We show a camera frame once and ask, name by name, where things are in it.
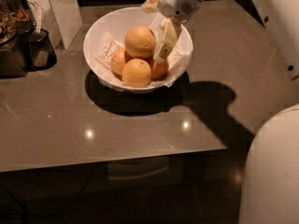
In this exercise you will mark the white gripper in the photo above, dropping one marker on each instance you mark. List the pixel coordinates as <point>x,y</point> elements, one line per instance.
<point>177,3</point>

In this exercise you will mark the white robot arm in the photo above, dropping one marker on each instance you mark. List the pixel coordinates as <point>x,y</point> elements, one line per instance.
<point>270,190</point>

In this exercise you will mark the top orange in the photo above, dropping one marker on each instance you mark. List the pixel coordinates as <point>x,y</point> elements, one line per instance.
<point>140,42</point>

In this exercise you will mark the orange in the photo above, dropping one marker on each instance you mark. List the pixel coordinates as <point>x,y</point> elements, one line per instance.
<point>119,59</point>
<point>158,70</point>
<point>140,42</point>
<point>136,73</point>

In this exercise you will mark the white bowl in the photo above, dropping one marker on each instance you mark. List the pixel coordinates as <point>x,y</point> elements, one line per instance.
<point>107,25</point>

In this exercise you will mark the right orange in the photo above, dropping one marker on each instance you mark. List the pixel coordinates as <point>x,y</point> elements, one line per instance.
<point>158,70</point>

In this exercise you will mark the left orange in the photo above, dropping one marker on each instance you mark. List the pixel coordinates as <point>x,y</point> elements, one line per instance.
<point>119,59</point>

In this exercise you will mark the front orange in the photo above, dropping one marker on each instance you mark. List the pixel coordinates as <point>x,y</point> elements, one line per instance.
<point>136,73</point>

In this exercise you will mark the white board panel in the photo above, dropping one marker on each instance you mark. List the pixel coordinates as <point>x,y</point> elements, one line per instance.
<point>62,20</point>

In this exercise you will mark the white tag stick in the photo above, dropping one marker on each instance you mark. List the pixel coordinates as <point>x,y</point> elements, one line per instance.
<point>39,17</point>

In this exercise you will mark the black mesh cup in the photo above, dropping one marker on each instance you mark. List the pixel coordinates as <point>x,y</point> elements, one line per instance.
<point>41,51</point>

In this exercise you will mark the dark tray with nuts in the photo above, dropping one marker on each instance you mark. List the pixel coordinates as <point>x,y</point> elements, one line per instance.
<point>14,21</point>

